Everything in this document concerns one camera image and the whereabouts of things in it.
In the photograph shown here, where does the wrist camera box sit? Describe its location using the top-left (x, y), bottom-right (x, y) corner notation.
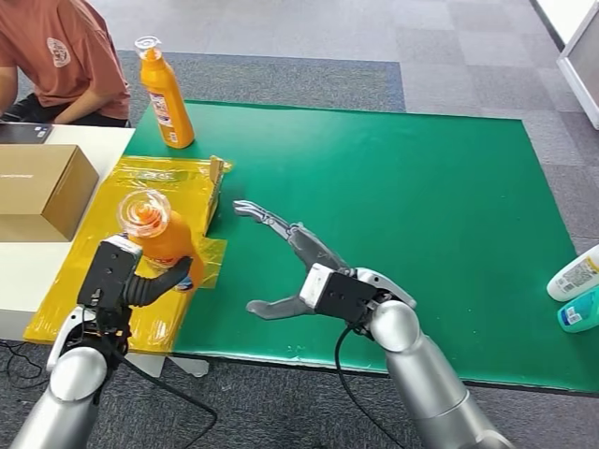
top-left (299, 263), bottom-right (381, 327)
top-left (77, 234), bottom-right (144, 311)

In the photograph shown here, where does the white framed board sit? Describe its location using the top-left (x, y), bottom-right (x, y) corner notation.
top-left (557, 1), bottom-right (599, 132)

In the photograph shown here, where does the black floor cable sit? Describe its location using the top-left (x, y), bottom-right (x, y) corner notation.
top-left (0, 339), bottom-right (46, 392)

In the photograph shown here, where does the orange bottle with clear cap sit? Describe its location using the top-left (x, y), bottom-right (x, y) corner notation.
top-left (116, 189), bottom-right (205, 293)
top-left (134, 35), bottom-right (196, 150)

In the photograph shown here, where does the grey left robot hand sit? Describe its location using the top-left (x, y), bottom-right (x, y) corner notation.
top-left (122, 255), bottom-right (193, 310)

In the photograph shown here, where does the dark laptop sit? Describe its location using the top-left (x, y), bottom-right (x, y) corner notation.
top-left (0, 123), bottom-right (53, 145)

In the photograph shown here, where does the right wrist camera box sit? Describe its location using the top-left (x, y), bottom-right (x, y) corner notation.
top-left (299, 263), bottom-right (381, 327)

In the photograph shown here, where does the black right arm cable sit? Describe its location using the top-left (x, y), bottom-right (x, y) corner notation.
top-left (333, 325), bottom-right (395, 449)

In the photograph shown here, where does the white table foot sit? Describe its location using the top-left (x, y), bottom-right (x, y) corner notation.
top-left (168, 355), bottom-right (210, 379)
top-left (125, 353), bottom-right (167, 379)

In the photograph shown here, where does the yellow plastic bag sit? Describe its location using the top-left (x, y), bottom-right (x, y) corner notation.
top-left (23, 154), bottom-right (234, 356)

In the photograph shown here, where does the green table mat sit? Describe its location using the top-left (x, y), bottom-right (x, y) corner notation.
top-left (124, 100), bottom-right (599, 397)

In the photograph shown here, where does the brown cardboard box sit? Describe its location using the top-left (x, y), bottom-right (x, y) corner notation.
top-left (0, 144), bottom-right (100, 242)

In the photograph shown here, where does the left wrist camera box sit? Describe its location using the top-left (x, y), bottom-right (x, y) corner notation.
top-left (77, 234), bottom-right (144, 311)

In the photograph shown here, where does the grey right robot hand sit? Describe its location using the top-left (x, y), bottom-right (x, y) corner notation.
top-left (233, 199), bottom-right (357, 322)

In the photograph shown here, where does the white plastic bottle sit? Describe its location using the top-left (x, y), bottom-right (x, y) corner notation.
top-left (546, 245), bottom-right (599, 304)

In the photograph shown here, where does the teal plastic bottle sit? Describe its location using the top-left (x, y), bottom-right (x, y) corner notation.
top-left (557, 287), bottom-right (599, 335)

